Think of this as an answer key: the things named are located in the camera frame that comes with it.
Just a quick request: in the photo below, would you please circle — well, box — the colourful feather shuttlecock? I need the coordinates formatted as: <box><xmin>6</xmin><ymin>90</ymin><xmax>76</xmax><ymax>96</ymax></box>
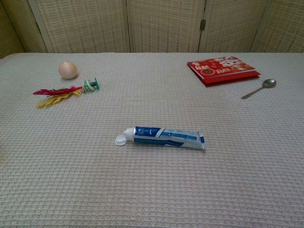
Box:
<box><xmin>32</xmin><ymin>77</ymin><xmax>100</xmax><ymax>108</ymax></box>

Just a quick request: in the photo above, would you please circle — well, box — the woven folding screen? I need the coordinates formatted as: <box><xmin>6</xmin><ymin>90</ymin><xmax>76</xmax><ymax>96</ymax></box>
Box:
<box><xmin>0</xmin><ymin>0</ymin><xmax>304</xmax><ymax>59</ymax></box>

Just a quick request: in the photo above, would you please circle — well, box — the beige egg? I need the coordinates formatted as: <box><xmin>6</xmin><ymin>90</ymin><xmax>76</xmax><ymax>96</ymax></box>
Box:
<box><xmin>58</xmin><ymin>61</ymin><xmax>78</xmax><ymax>79</ymax></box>

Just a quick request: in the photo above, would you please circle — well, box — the beige woven tablecloth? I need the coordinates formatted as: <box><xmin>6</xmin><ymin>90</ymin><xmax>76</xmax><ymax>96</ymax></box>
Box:
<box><xmin>0</xmin><ymin>51</ymin><xmax>304</xmax><ymax>228</ymax></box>

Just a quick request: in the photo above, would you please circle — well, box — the metal spoon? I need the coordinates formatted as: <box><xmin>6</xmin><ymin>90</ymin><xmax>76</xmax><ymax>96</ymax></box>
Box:
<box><xmin>241</xmin><ymin>78</ymin><xmax>277</xmax><ymax>100</ymax></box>

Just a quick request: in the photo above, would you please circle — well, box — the red desk calendar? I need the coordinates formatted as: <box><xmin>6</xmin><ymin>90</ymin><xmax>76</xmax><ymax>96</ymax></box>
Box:
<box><xmin>187</xmin><ymin>56</ymin><xmax>261</xmax><ymax>88</ymax></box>

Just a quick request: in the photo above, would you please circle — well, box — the blue and white toothpaste tube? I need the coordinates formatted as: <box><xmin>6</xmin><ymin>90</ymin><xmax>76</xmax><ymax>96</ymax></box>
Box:
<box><xmin>115</xmin><ymin>125</ymin><xmax>206</xmax><ymax>151</ymax></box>

